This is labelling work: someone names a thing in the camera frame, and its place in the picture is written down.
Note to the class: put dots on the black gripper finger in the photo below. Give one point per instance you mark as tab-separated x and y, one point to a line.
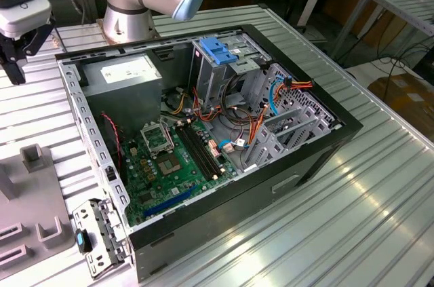
39	41

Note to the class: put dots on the metal disk bay cage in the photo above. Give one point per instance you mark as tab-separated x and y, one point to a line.
322	127

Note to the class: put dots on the grey power supply unit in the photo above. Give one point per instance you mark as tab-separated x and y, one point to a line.
125	100

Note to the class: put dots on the black case fan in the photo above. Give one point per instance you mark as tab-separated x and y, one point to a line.
109	131

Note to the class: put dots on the grey parts rack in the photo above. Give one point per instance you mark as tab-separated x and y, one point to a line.
40	195

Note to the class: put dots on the metal optical drive cage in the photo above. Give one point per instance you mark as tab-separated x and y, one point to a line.
210	80

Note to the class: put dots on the CPU socket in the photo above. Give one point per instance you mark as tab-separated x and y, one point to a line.
169	166

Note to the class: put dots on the black RAM slot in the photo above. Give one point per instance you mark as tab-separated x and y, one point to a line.
202	149
193	153
207	146
198	151

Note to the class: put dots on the green motherboard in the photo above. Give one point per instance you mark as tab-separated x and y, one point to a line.
162	188

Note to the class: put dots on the black latch blue stripe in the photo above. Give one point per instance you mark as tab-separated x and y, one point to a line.
81	241

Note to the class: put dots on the blue expansion slot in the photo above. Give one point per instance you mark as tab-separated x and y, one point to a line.
169	201

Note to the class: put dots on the black open PC case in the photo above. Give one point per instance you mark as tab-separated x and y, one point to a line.
220	219

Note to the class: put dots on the metal slatted side table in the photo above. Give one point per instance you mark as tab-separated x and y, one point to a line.
400	2

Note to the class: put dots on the large cardboard box with label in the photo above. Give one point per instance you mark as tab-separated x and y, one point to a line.
407	100

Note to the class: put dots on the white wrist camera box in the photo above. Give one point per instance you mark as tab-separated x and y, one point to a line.
23	15

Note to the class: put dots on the blue plastic drive bracket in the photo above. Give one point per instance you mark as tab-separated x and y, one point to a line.
213	51

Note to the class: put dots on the grey metal card bracket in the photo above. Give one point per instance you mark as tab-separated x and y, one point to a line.
84	215

